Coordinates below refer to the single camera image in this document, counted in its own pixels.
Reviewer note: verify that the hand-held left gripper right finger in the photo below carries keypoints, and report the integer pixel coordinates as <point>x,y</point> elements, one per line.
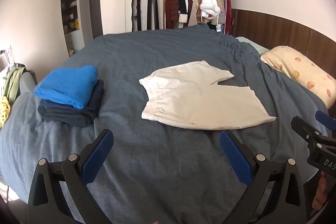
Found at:
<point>236,158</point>

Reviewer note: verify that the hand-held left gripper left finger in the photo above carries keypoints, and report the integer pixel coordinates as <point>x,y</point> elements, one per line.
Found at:
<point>97,158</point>

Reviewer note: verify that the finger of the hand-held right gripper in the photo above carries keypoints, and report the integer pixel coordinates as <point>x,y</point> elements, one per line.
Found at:
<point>304,127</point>
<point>325,120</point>

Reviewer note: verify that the cream pants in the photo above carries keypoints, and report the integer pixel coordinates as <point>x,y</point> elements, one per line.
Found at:
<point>199,103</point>

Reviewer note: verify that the person's right hand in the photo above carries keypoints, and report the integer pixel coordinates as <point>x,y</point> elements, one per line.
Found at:
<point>320,191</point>

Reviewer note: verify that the folded dark grey garment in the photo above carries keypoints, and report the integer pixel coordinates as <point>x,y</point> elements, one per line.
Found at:
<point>68,116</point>

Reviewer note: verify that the cream pillow with orange print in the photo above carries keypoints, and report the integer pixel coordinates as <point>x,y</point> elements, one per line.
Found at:
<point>302,69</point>

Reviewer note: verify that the folded blue garment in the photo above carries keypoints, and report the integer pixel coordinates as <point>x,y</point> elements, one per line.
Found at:
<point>65,85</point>

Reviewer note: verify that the light green pillow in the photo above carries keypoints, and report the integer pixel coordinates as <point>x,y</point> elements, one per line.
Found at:
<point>258,49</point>

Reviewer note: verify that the clothes pile on chair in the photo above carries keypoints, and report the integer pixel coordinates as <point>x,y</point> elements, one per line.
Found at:
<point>27,82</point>

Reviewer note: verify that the wooden headboard panel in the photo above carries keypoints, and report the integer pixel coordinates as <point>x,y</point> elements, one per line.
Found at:
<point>275,27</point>

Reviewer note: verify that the yellow garment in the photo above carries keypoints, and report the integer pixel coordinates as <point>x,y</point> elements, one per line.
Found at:
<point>4,111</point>

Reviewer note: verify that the olive green garment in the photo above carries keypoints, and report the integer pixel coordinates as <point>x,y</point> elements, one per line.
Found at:
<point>13,82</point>

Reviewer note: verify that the blue-grey duvet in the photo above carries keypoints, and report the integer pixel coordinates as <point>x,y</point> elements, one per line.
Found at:
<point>162,50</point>

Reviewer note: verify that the dark door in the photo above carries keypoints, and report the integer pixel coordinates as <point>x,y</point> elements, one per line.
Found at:
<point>95,8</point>

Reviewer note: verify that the black coat stand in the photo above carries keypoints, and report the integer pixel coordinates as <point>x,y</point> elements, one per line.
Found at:
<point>137,11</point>

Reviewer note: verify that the white hoodie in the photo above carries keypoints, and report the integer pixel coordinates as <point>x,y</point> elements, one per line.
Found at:
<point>208,7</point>

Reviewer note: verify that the black cylinder tower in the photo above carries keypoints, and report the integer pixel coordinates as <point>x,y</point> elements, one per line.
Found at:
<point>152,14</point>

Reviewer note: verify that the wavy standing mirror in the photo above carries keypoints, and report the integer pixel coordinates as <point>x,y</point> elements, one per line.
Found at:
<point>129,3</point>

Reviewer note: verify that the row of hanging clothes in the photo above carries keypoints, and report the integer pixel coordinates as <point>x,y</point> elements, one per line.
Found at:
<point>173,3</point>

